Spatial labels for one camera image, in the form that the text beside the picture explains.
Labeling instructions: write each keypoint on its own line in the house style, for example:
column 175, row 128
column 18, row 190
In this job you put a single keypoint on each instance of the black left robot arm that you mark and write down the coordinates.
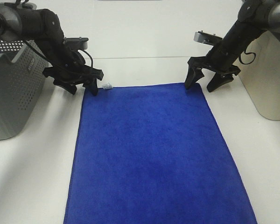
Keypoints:
column 19, row 21

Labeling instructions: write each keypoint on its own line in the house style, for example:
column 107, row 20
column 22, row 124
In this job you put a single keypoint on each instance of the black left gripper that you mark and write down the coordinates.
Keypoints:
column 68, row 75

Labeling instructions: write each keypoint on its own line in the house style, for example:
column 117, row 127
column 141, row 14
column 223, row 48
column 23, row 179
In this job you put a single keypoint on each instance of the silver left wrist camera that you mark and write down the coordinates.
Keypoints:
column 78, row 43

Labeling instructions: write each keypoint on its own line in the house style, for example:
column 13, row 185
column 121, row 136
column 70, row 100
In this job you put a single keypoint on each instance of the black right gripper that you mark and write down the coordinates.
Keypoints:
column 223, row 72

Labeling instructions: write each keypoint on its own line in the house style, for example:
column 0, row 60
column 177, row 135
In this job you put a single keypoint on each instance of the grey perforated plastic basket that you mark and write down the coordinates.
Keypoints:
column 21, row 83

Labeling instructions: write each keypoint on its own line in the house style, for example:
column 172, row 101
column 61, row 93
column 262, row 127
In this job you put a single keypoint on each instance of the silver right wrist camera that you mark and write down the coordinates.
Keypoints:
column 205, row 38

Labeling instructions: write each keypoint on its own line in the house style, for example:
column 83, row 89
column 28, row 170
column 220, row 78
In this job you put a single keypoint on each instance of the blue microfibre towel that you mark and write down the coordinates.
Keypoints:
column 153, row 155

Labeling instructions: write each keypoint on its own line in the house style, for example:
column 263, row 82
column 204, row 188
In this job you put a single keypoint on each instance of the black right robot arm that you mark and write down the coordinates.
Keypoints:
column 254, row 18

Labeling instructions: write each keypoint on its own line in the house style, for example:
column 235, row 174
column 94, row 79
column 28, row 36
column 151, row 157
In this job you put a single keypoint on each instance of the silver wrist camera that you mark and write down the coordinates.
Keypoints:
column 205, row 38
column 78, row 43

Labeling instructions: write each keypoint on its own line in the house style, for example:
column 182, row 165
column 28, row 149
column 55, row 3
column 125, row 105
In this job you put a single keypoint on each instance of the beige plastic basket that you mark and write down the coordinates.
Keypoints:
column 261, row 76

